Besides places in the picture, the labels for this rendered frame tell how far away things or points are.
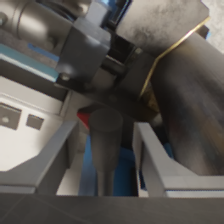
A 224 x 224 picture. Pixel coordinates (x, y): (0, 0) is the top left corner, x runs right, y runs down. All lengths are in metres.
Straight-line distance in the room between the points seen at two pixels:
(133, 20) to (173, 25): 0.10
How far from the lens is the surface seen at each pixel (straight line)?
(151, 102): 0.58
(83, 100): 0.46
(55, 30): 0.48
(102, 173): 0.17
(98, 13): 0.89
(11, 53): 0.50
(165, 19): 0.46
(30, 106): 0.37
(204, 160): 0.27
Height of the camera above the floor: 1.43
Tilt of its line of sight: 48 degrees down
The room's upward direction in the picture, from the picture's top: 179 degrees counter-clockwise
